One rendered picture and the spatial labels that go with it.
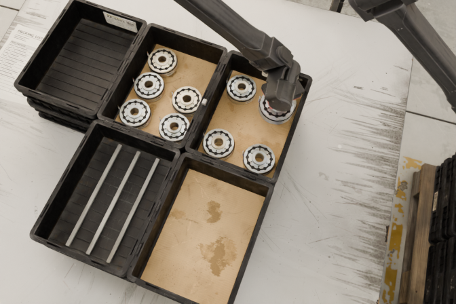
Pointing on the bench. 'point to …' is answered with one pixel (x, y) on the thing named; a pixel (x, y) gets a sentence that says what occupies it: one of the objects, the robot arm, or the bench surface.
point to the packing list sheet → (17, 60)
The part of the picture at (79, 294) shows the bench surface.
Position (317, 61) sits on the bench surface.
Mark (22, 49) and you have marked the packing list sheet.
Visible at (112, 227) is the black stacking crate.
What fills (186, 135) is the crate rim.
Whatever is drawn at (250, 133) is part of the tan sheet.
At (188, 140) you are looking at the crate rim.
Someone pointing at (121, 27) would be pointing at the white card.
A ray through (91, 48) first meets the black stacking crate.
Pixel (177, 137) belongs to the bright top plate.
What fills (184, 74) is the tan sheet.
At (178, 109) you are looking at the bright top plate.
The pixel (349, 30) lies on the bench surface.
